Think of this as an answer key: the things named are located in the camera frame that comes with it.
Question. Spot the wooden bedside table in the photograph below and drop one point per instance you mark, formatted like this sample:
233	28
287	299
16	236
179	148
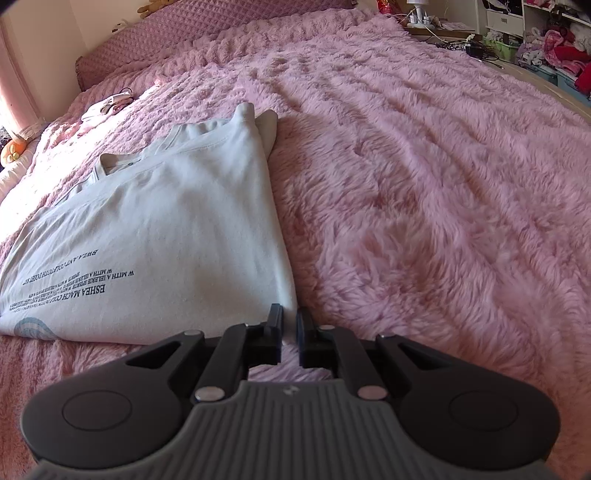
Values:
443	28

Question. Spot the cream window seat cushion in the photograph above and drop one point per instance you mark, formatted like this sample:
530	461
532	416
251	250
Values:
16	180

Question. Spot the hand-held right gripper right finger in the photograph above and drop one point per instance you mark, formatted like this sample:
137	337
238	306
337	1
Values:
304	337

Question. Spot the green storage bin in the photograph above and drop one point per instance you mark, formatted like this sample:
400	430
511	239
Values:
503	46

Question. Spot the blue storage bin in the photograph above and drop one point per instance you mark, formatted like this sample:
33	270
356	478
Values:
572	83

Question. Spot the plush toys on headboard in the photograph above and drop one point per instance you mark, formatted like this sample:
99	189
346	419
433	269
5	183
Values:
159	5

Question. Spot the quilted mauve headboard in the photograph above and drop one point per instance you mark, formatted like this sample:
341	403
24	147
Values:
194	32

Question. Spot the pink fluffy blanket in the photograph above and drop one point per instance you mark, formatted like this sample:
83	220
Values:
415	184

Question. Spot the pile of pink red clothes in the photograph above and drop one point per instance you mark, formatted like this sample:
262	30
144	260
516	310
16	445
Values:
558	48

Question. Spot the pink curtain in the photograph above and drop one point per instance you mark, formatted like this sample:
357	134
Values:
21	78

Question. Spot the red snack bag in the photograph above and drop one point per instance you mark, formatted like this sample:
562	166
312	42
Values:
384	5

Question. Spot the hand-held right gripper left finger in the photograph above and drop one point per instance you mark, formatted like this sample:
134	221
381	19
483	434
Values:
274	332

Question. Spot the white printed sweatshirt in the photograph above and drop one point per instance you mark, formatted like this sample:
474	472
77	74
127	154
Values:
184	230

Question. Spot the folded pale pink clothes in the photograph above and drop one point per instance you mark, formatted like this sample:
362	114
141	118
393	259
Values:
108	107

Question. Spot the orange plush toy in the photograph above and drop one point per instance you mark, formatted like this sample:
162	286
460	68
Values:
13	150

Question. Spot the white bedside lamp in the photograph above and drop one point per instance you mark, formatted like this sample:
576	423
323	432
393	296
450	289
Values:
418	9

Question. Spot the white power strip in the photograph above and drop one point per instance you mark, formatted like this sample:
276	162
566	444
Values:
427	21

